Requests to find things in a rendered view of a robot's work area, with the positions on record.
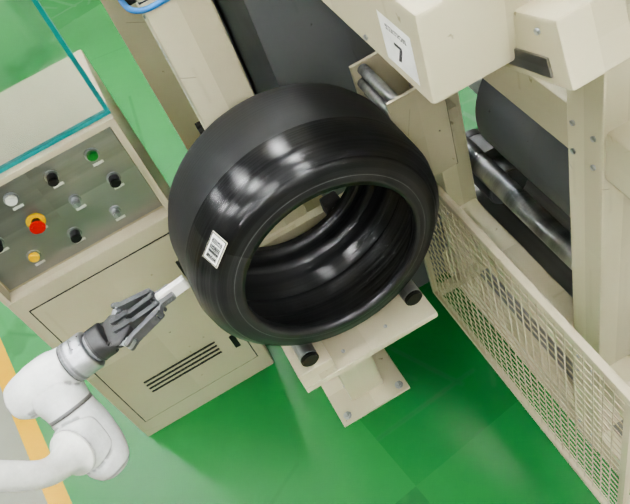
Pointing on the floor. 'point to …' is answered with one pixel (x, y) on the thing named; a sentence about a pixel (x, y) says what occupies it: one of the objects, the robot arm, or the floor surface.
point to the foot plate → (351, 410)
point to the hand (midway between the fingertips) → (172, 290)
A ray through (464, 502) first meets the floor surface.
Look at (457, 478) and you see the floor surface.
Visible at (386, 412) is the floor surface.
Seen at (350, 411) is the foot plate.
